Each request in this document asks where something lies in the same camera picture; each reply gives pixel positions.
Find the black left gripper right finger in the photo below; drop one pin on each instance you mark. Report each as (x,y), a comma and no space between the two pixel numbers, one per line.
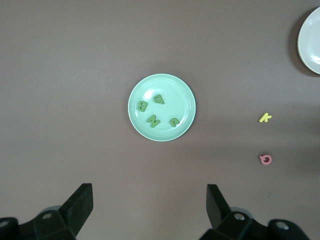
(225,225)

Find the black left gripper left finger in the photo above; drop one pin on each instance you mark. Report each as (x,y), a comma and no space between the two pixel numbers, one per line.
(62,220)

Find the green letter u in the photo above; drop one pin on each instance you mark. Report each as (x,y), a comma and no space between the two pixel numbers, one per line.
(177,121)

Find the green letter N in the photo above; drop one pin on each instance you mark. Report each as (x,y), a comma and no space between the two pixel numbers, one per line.
(153,121)

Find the green capital letter B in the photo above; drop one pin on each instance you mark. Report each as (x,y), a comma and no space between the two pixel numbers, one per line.
(140,106)

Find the green lowercase letter b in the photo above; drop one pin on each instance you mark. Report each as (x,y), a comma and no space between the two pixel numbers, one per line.
(160,101)

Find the pink letter Q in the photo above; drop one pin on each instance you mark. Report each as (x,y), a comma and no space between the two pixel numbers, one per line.
(262,162)

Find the yellow letter k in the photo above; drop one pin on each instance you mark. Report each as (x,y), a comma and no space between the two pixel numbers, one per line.
(263,118)

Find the green plate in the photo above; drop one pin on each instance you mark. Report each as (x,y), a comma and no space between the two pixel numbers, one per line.
(177,100)

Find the brown table cover sheet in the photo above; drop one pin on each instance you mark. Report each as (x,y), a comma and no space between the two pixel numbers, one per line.
(75,75)

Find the beige plate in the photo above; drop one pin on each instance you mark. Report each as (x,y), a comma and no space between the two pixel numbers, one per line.
(312,42)

